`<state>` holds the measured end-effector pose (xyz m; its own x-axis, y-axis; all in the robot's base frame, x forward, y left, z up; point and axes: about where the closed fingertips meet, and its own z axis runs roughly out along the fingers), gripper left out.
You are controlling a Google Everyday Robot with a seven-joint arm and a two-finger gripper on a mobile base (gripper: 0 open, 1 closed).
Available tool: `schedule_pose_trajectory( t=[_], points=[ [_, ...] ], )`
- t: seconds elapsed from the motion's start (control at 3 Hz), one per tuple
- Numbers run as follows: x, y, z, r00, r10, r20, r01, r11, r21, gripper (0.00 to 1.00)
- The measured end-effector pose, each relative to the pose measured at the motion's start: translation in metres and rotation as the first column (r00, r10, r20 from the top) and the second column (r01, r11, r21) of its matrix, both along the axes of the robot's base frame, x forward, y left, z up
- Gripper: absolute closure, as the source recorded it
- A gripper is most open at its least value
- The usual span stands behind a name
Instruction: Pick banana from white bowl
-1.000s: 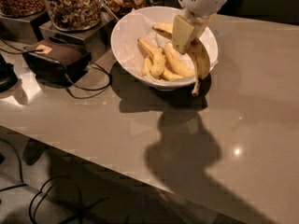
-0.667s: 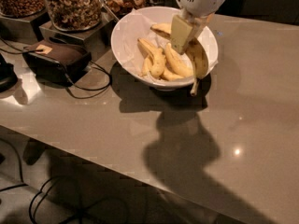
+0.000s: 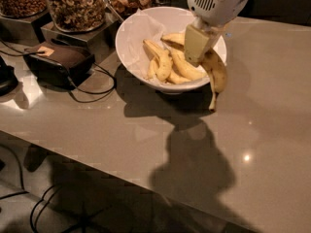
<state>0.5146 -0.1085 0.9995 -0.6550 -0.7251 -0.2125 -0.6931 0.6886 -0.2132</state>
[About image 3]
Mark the dark brown box device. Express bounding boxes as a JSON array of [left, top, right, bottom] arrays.
[[23, 42, 95, 90]]

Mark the white paper bowl liner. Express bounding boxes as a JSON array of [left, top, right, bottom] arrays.
[[124, 11, 165, 79]]

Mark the small lower banana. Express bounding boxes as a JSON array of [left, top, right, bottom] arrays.
[[147, 57, 158, 80]]

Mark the black floor cable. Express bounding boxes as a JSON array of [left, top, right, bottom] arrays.
[[0, 143, 108, 233]]

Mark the banana under the pile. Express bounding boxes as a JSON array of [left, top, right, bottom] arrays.
[[167, 49, 207, 84]]

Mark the steel jar stand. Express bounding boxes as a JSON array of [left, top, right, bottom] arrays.
[[0, 11, 52, 46], [41, 13, 120, 62]]

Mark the black cable on table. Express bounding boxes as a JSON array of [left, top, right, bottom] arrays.
[[0, 37, 118, 104]]

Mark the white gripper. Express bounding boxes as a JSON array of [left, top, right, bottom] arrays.
[[184, 0, 248, 67]]

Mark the left steel jar stand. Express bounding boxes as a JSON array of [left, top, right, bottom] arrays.
[[0, 11, 52, 46]]

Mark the white ceramic bowl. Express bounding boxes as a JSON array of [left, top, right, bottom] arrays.
[[116, 7, 227, 94]]

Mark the black round object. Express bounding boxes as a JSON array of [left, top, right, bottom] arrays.
[[0, 56, 18, 96]]

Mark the glass jar of mixed nuts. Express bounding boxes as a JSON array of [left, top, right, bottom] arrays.
[[46, 0, 106, 33]]

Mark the right steel jar stand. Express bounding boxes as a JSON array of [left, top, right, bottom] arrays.
[[41, 13, 120, 62]]

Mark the glass jar of almonds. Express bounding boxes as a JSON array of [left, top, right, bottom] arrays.
[[0, 0, 47, 18]]

